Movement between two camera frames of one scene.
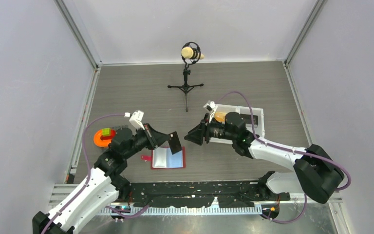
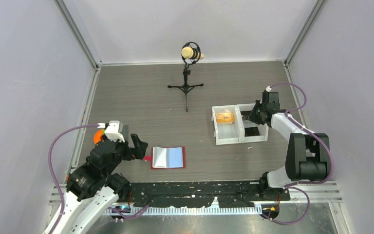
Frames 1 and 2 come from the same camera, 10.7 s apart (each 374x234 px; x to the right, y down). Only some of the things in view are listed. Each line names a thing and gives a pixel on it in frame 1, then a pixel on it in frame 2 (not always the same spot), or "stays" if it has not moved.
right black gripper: x=196 y=135 to x=252 y=117
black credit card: x=174 y=143 to x=251 y=131
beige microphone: x=187 y=52 stays
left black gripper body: x=144 y=138 to x=122 y=151
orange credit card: x=219 y=117 stays
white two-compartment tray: x=259 y=129 stays
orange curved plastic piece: x=98 y=140 stays
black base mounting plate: x=164 y=195 stays
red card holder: x=162 y=158 stays
